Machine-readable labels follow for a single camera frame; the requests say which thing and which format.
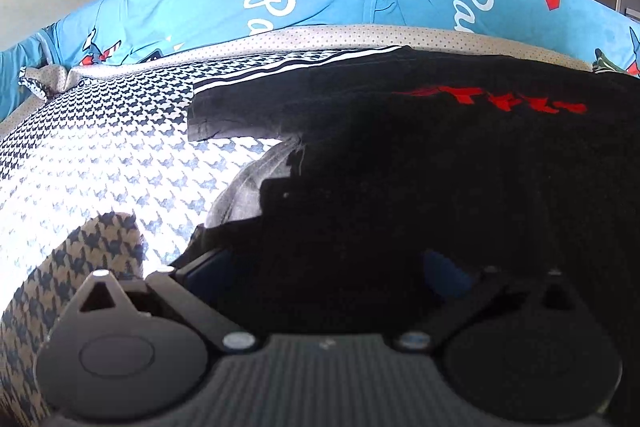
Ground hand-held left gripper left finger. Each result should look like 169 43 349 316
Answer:
74 249 258 354

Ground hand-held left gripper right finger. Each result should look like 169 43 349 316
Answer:
392 248 586 354

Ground black garment with white stripes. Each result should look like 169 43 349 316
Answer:
187 46 640 427

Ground houndstooth bed cover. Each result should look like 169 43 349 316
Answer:
0 24 596 427

